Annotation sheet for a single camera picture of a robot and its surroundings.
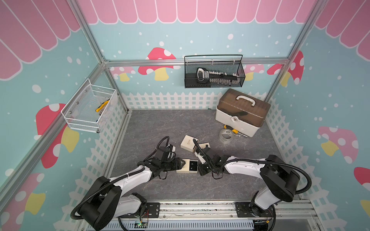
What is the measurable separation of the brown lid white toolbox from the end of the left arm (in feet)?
1.47

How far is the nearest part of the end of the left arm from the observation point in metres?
0.66

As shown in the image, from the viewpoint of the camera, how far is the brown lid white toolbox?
921 millimetres
